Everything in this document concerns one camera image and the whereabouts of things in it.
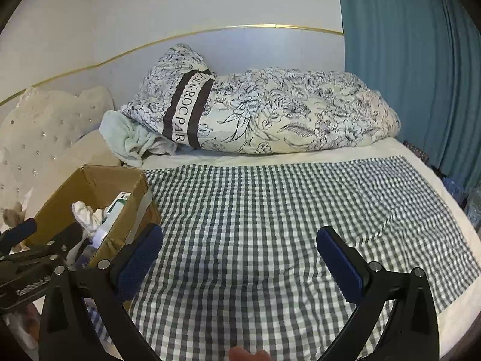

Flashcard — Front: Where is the white tissue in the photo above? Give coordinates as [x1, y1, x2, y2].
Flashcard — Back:
[71, 200, 108, 234]

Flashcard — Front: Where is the light green towel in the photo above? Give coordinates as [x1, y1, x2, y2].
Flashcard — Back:
[100, 110, 177, 168]

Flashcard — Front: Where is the green and white box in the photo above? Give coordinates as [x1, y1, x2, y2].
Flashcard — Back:
[101, 192, 132, 226]

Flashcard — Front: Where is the beige tufted headboard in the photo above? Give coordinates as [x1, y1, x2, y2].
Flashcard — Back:
[0, 86, 115, 211]

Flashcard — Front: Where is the teal curtain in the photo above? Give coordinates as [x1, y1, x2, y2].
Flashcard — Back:
[334, 0, 481, 211]

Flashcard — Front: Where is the grey checkered cloth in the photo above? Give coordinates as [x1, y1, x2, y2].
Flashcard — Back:
[86, 154, 472, 361]

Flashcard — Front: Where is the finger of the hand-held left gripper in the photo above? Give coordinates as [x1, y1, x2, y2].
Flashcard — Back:
[35, 223, 85, 267]
[0, 217, 38, 254]

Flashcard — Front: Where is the clear bluish plastic item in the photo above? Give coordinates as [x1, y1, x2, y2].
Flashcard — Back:
[441, 175, 481, 230]

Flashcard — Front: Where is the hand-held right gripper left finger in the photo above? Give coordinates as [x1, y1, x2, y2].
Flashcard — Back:
[38, 223, 164, 361]

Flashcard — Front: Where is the cardboard box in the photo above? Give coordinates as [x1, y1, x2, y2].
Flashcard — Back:
[23, 164, 163, 313]

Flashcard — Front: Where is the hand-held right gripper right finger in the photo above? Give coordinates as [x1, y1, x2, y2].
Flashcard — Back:
[316, 226, 440, 361]

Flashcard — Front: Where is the person's right hand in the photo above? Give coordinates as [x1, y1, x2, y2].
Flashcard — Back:
[228, 347, 271, 361]

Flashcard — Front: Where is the floral printed pillow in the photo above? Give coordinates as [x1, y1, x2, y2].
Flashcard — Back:
[119, 44, 401, 155]

